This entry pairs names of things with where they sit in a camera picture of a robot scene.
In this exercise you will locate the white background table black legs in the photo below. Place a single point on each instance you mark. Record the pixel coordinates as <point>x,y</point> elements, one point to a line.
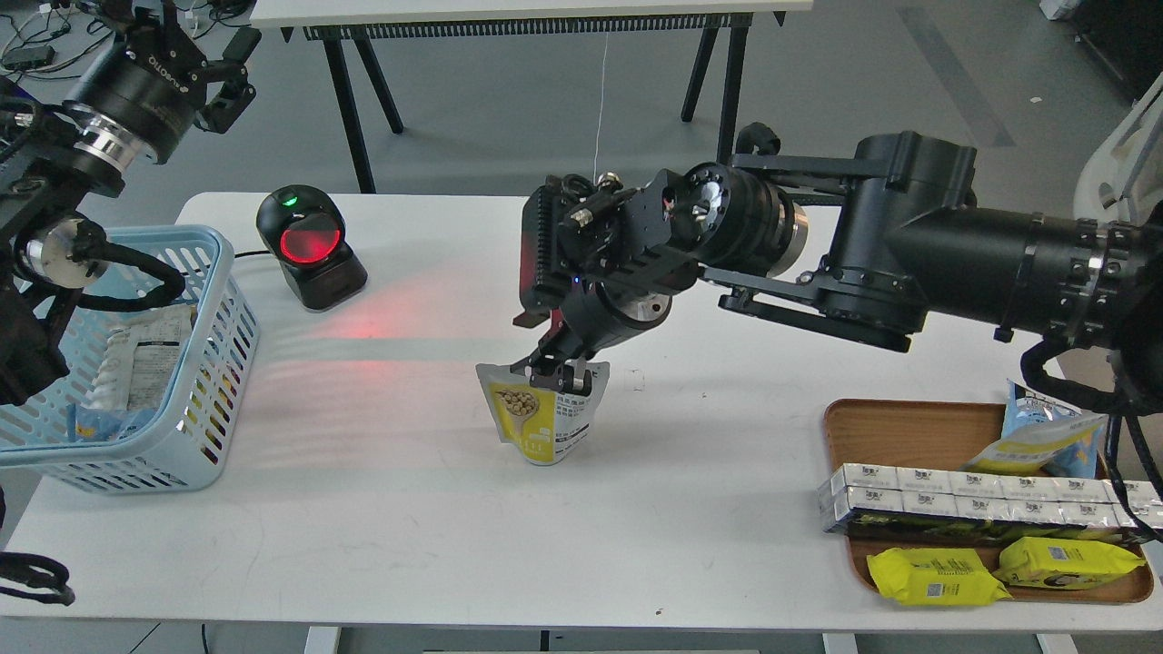
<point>477,96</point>

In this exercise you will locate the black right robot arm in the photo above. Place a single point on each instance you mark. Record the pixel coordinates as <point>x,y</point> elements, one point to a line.
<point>860,249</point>

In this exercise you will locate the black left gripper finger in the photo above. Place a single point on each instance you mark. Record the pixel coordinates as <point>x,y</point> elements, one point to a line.
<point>236,93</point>
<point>145,31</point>

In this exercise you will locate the yellow white bean snack pouch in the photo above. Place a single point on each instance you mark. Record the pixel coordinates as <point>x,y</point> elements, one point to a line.
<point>544,425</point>

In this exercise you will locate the silver wrapped box pack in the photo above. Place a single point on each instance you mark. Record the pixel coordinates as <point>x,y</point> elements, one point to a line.
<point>883,502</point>

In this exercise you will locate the blue snack bag in basket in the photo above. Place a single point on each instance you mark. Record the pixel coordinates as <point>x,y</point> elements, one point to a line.
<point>95,425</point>

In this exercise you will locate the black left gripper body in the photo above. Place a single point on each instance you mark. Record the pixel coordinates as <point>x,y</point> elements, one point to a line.
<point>143,84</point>

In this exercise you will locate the yellow snack pack left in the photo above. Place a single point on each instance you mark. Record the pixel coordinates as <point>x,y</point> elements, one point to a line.
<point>935,577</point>

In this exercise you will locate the white snack bag in basket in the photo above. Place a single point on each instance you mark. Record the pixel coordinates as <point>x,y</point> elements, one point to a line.
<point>139,357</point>

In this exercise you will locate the light blue plastic basket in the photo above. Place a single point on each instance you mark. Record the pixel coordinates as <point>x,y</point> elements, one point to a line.
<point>184,446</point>

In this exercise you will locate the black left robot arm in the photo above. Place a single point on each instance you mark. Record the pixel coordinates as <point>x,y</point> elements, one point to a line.
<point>54,259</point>

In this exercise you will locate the blue yellow snack bag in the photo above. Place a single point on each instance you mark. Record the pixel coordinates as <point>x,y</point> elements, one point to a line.
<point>1040,433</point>

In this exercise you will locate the black barcode scanner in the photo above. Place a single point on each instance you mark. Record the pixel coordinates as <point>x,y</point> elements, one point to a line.
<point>304,230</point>

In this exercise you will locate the yellow snack pack right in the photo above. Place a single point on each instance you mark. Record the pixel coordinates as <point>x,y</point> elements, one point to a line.
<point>1064,564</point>

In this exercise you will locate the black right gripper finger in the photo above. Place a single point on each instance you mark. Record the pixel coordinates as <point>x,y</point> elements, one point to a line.
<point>577,378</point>
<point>543,368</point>

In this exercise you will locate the yellow snack pack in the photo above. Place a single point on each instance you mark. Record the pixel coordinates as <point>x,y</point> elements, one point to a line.
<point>1064,564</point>
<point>935,577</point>

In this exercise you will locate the brown wooden tray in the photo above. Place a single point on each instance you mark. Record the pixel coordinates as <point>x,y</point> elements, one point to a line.
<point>943,435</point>

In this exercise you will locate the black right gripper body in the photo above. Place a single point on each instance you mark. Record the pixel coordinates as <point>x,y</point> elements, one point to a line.
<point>595,317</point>

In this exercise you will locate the black power adapter on floor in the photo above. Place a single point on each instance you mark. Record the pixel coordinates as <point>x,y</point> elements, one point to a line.
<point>28,58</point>

